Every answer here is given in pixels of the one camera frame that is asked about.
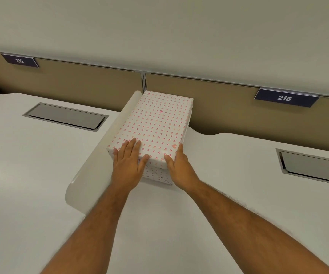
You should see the person's right forearm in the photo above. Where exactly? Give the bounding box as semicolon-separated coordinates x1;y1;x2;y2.
182;180;329;274

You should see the heart-print gift box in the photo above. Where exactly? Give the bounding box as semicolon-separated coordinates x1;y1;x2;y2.
106;90;194;187

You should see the person's left forearm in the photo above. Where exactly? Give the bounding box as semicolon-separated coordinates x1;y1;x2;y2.
40;185;138;274

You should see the beige partition panel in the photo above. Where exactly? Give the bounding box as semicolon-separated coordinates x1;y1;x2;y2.
143;72;329;163
0;50;145;96

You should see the dark blue number sign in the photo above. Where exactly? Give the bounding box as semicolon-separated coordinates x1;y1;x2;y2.
254;88;320;108
1;53;39;69

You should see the grey desk cable hatch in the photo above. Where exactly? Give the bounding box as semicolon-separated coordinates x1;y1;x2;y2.
22;102;109;132
275;148;329;187

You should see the person's left hand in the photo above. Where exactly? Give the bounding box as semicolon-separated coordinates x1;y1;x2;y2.
111;138;150;193

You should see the person's right hand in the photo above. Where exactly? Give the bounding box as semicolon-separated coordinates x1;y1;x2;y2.
164;144;203;194

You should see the white curved desk divider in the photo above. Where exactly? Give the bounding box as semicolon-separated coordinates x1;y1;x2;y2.
65;90;142;217

